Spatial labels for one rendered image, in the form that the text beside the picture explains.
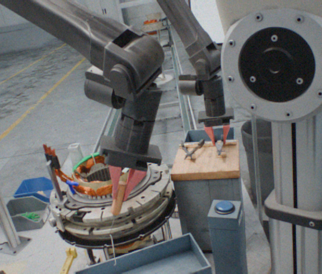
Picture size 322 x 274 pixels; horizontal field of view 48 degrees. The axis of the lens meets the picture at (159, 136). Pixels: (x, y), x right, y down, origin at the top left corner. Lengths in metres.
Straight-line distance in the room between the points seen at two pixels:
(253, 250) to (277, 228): 0.50
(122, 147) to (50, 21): 0.22
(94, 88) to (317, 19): 0.34
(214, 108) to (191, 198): 0.26
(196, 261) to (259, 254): 0.41
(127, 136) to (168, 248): 0.30
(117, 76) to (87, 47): 0.07
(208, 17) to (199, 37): 0.88
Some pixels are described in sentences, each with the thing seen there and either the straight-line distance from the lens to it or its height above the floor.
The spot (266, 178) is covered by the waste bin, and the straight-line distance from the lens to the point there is 2.56.
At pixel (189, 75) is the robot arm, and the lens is 1.02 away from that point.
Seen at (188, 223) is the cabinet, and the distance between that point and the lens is 1.10.
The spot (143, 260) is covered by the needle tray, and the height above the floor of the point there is 1.04.
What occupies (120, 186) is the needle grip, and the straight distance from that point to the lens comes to 0.62.
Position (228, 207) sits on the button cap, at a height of 1.04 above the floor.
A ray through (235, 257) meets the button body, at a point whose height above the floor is 0.92.
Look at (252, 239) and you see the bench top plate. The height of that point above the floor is 0.78.
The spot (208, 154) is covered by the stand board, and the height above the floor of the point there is 1.07.
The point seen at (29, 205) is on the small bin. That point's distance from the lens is 1.60.
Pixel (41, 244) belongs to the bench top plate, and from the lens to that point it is 1.40.
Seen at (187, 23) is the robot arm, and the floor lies 1.45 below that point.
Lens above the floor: 1.55
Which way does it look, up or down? 22 degrees down
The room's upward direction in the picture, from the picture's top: 10 degrees counter-clockwise
